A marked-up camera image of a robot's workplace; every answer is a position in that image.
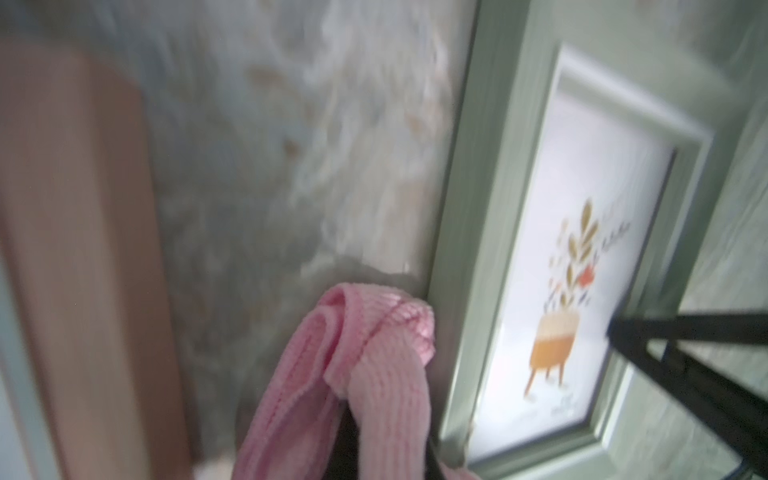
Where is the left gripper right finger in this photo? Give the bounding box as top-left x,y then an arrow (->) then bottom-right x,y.
607,311 -> 767,479

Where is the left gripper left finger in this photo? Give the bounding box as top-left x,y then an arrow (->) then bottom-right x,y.
322,403 -> 360,480

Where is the pink cloth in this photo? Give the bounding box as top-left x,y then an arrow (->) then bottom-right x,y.
232,283 -> 435,479

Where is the green picture frame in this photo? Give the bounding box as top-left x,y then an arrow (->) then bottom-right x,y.
428,1 -> 748,479

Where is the pink picture frame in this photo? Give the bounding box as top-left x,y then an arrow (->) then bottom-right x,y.
1,38 -> 192,479

